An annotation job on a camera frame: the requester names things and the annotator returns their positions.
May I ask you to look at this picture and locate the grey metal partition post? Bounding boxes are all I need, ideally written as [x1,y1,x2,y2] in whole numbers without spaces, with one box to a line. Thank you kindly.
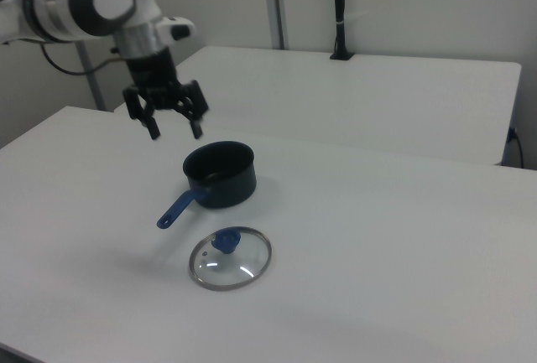
[75,40,107,111]
[262,0,291,50]

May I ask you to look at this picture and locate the black cable with blue plug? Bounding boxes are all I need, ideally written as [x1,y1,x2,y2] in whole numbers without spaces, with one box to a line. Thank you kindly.
[506,127,526,168]

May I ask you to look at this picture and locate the black camera pole with base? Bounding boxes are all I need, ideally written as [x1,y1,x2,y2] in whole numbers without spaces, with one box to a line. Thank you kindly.
[329,0,356,61]

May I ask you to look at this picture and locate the glass lid with blue knob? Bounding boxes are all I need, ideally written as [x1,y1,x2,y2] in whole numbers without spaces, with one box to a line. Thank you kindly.
[188,226,274,292]

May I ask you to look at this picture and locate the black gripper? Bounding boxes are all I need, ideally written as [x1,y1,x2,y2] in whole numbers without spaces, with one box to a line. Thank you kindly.
[122,45,210,142]

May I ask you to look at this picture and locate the dark saucepan with blue handle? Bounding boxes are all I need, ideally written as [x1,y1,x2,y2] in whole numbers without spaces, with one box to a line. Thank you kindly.
[156,140,258,231]

